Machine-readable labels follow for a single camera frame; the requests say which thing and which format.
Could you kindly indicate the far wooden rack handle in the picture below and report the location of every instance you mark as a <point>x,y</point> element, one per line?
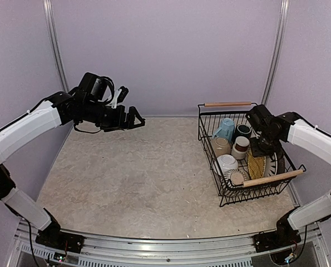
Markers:
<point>227,104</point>

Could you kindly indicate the black wire dish rack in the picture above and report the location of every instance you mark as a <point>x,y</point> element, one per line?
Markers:
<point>208,122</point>

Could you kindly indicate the white and brown cup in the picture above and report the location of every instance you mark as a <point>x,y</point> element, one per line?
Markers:
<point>240,147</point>

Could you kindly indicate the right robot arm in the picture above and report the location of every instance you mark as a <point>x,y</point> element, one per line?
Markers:
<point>292,128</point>

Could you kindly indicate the near wooden rack handle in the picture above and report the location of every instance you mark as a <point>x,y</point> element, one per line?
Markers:
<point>279,177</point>

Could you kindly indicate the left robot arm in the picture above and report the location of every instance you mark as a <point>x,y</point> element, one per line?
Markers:
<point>94,100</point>

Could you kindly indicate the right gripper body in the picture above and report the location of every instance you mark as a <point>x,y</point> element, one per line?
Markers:
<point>265,147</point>

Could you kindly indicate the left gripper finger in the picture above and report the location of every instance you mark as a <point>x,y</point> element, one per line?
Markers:
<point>134,115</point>
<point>133,123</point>

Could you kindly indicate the black white striped plate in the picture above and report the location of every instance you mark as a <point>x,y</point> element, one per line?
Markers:
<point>270,165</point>

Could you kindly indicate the left aluminium corner post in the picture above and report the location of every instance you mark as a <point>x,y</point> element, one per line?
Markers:
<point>52,32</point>

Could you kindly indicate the aluminium corner post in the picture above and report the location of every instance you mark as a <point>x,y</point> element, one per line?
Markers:
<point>52,32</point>
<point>279,37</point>

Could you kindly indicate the yellow woven plate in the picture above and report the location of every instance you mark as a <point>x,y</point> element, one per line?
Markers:
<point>256,166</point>

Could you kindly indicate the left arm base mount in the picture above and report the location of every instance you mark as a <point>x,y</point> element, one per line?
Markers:
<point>64,241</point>

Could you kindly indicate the dark green mug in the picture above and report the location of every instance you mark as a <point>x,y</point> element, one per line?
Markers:
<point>241,130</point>

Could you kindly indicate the white ceramic bowl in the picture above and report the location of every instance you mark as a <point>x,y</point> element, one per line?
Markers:
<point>225,163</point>

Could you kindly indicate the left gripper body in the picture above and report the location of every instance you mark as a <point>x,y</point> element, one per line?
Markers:
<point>116,122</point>

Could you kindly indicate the grey deer pattern plate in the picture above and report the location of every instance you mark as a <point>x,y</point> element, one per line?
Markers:
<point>280,162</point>

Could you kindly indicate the beige ceramic bowl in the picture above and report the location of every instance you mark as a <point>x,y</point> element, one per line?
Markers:
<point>221,146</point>

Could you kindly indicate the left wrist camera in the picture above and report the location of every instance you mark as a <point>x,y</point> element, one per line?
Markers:
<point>118,97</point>

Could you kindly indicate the light blue mug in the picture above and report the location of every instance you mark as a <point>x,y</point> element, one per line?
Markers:
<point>225,129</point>

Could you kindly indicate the aluminium front rail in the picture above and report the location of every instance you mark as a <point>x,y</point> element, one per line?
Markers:
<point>103,250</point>

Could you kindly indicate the right aluminium corner post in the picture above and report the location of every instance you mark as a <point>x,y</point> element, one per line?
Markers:
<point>279,37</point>

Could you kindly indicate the striped small bowl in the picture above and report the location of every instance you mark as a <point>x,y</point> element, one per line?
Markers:
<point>232,183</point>

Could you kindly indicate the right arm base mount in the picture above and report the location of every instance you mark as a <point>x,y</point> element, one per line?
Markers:
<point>272,240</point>

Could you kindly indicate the wooden rack handle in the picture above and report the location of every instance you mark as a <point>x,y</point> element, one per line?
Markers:
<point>227,104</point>
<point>279,177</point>

